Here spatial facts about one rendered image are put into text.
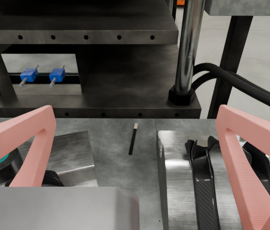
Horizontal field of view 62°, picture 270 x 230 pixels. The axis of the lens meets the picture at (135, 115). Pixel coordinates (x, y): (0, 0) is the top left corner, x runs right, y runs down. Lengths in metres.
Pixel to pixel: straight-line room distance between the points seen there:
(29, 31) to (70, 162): 0.54
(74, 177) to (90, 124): 0.30
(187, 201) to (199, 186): 0.04
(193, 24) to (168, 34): 0.11
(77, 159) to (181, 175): 0.22
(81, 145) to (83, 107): 0.36
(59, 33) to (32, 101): 0.29
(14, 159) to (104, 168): 0.23
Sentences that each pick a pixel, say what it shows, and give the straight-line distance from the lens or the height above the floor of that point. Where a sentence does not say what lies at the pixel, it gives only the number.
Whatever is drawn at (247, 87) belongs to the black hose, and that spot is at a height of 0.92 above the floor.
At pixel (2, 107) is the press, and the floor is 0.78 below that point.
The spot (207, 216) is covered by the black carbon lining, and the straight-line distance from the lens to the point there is 0.46.
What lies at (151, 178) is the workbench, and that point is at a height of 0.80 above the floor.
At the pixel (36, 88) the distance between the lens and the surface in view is 0.99.
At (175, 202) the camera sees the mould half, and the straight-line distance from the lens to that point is 0.44.
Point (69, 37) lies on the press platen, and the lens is 0.86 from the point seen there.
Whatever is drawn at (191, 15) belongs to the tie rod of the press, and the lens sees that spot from 0.76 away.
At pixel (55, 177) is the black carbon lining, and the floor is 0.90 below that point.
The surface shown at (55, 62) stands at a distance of 0.90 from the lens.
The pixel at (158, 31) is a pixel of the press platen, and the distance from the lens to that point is 0.83.
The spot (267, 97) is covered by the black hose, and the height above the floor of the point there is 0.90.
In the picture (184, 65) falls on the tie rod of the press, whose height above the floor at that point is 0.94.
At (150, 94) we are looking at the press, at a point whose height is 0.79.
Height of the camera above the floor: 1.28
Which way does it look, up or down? 37 degrees down
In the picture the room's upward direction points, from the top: straight up
